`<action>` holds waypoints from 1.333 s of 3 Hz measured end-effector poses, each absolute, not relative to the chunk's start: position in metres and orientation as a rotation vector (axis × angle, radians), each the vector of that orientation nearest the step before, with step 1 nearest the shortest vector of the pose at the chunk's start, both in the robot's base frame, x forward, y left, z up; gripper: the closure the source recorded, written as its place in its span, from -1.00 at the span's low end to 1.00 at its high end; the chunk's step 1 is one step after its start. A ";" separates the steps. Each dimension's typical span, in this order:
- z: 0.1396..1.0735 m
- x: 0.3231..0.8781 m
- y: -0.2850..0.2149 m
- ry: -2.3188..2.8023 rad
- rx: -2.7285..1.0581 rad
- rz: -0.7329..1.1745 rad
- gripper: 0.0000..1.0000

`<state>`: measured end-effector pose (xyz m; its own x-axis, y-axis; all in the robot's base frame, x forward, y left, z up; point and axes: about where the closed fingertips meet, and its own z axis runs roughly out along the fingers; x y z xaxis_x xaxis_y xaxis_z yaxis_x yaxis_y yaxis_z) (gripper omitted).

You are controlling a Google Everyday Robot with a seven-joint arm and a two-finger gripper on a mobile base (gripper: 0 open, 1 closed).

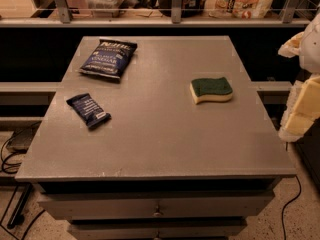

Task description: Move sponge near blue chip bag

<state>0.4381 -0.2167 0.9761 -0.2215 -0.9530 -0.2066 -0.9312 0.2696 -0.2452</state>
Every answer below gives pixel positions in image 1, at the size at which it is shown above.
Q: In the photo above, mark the green and yellow sponge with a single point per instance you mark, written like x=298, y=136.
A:
x=211, y=90

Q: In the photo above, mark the lower drawer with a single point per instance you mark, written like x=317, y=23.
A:
x=155, y=230

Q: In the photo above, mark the clear plastic container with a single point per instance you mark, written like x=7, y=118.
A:
x=104, y=8

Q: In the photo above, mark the dark power box on floor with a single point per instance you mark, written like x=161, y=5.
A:
x=20, y=141

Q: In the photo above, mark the grey drawer cabinet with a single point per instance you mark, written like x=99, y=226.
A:
x=158, y=140

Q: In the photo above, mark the blue chip bag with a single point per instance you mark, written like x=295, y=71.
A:
x=109, y=59

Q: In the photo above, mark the small dark blue snack pack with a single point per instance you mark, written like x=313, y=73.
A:
x=88, y=110

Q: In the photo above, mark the upper drawer with knob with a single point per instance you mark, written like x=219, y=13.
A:
x=155, y=205

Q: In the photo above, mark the colourful printed bag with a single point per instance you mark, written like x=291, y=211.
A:
x=244, y=9

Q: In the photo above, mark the metal railing frame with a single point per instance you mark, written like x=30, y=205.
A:
x=140, y=13

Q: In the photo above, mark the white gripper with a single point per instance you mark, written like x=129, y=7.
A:
x=311, y=50

